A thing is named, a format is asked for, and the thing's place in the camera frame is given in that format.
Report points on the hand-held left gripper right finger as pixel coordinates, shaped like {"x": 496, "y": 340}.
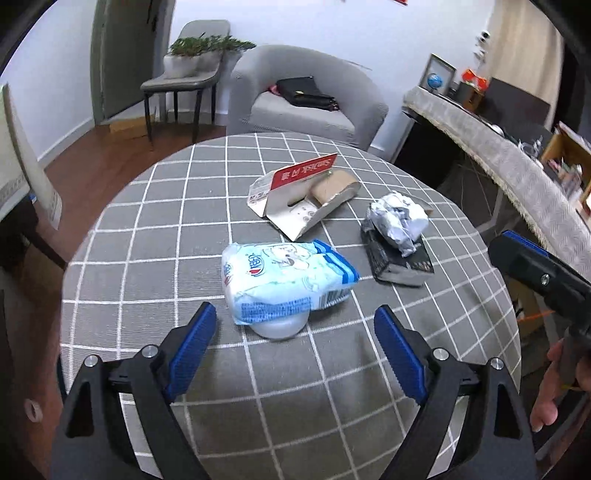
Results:
{"x": 399, "y": 355}

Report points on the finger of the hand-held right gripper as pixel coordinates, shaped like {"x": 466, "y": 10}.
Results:
{"x": 535, "y": 267}

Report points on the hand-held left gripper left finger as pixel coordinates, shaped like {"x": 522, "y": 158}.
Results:
{"x": 194, "y": 350}

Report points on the black box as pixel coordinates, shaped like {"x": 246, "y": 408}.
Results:
{"x": 397, "y": 270}

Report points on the blue white snack bag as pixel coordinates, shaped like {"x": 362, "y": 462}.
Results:
{"x": 277, "y": 277}

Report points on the silver foil bag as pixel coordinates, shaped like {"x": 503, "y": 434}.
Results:
{"x": 397, "y": 221}

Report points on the red and white cardboard box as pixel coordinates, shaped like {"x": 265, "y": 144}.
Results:
{"x": 295, "y": 177}

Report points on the person's right hand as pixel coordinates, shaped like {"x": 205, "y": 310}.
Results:
{"x": 547, "y": 397}

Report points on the beige fringed runner cloth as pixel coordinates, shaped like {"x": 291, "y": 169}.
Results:
{"x": 508, "y": 157}

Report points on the box of books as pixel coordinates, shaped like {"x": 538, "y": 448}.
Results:
{"x": 570, "y": 157}

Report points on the black sideboard cabinet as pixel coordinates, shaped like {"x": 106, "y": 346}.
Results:
{"x": 429, "y": 147}

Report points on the black monitor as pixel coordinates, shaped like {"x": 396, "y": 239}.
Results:
{"x": 517, "y": 104}

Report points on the orange and white box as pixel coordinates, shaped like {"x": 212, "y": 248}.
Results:
{"x": 475, "y": 79}

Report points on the small blue globe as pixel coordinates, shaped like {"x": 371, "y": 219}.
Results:
{"x": 434, "y": 81}

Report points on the beige curtain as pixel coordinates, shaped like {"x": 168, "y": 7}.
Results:
{"x": 526, "y": 46}

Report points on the chair with cream cloth cover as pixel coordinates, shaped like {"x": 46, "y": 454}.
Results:
{"x": 27, "y": 175}

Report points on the grey armchair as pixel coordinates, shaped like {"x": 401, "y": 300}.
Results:
{"x": 300, "y": 122}

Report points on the grey dining chair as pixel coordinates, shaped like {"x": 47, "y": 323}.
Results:
{"x": 175, "y": 83}

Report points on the black handbag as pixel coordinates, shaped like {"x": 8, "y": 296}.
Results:
{"x": 304, "y": 92}

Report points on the white potted green plant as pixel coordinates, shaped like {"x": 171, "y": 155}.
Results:
{"x": 226, "y": 50}
{"x": 182, "y": 60}

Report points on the grey-green door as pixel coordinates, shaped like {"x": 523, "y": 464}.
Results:
{"x": 120, "y": 55}

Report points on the silver picture frame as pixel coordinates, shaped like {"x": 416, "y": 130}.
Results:
{"x": 445, "y": 67}

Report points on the white security camera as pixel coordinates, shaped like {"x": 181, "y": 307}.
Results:
{"x": 483, "y": 41}

